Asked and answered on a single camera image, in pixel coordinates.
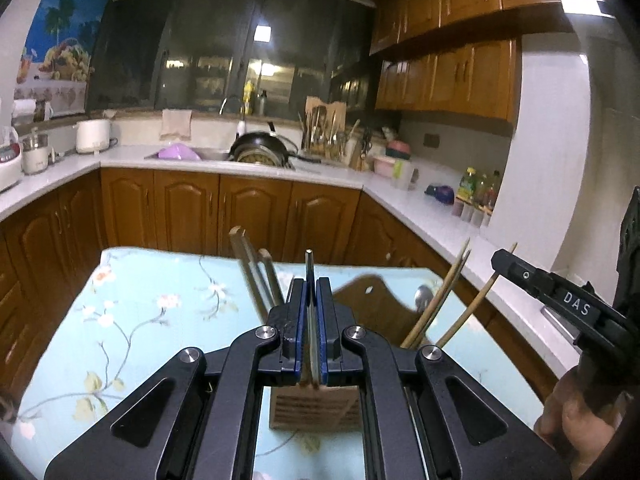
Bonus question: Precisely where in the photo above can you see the row of seasoning jars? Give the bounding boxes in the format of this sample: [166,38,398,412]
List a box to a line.
[450,199,494,227]

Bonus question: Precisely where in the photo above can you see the knife block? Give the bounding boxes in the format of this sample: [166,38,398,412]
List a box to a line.
[346,119,374,172]

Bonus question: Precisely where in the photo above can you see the wooden chopstick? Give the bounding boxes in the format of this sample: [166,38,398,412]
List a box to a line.
[406,251,473,350]
[434,242,519,349]
[399,238,472,350]

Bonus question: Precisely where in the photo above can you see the metal spoon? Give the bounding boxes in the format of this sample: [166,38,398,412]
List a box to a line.
[413,285,434,318]

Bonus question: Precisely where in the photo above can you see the purple plastic basin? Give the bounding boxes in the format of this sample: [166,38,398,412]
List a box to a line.
[156,142,203,162]

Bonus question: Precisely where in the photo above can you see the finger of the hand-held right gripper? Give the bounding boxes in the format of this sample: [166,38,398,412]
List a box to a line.
[490,248,632,343]

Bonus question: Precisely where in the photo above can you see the blue floral tablecloth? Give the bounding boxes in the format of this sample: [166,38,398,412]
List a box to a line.
[9,246,545,480]

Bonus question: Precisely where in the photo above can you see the range hood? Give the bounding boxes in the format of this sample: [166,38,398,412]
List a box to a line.
[559,0,632,61]

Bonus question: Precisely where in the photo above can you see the blue and purple object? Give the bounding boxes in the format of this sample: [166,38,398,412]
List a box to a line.
[424,184,456,205]

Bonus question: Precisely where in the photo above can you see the dark kitchen window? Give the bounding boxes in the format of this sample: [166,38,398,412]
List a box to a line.
[86,0,377,122]

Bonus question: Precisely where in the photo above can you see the wooden cabinets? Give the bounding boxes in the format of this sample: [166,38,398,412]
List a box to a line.
[369,0,610,122]
[0,167,561,411]

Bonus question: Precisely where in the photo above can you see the black wok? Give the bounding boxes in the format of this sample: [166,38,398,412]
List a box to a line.
[229,121,322,169]

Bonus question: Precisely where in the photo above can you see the paper towel roll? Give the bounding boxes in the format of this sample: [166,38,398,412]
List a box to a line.
[11,98,54,124]

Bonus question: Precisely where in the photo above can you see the white rice cooker red panel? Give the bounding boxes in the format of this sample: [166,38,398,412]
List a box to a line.
[0,139,24,194]

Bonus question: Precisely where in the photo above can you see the beige hanging towel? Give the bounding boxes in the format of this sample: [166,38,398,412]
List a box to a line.
[159,108,194,143]

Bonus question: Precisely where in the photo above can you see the wooden utensil holder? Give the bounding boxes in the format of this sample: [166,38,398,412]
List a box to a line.
[269,274,417,432]

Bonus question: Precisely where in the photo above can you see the white kitchen countertop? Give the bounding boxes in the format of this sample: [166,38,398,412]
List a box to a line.
[0,142,583,376]

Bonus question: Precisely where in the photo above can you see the fruit and palm wall poster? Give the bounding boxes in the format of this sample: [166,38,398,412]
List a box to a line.
[13,0,112,117]

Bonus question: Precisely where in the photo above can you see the small white electric pot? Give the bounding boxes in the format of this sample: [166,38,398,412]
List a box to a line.
[20,129,54,177]

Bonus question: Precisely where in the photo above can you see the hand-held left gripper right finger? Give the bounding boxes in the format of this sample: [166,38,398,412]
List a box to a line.
[315,279,574,480]

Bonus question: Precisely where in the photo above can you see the yellow cap oil bottle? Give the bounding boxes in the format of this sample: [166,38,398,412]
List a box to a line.
[458,166,479,202]

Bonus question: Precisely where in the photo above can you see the wooden rack with kitchen utensils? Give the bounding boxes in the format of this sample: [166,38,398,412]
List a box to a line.
[299,95,348,162]

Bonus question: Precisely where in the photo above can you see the white plastic container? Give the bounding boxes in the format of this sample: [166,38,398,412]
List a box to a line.
[390,159,421,192]

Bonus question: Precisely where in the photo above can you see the person's right hand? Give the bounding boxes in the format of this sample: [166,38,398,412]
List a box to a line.
[533,364,627,456]

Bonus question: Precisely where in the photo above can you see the white electric cooker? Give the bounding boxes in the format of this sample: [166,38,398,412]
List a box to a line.
[74,118,113,156]

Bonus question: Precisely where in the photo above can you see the chrome sink faucet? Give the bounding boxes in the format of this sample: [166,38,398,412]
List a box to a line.
[219,94,248,134]

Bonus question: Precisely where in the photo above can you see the wooden lower cabinets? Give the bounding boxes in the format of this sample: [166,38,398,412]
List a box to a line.
[0,167,561,411]

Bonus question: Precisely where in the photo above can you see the wooden upper cabinets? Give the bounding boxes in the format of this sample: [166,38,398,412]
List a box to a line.
[369,0,610,122]

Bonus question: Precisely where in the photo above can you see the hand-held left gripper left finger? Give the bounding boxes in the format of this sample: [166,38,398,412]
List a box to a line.
[44,277,307,480]

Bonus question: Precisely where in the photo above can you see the metal utensil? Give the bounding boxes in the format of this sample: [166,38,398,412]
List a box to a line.
[256,248,285,308]
[228,226,273,323]
[305,249,322,390]

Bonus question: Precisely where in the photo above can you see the stacked pink bowls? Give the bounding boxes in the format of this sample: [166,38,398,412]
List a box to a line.
[371,139,414,179]

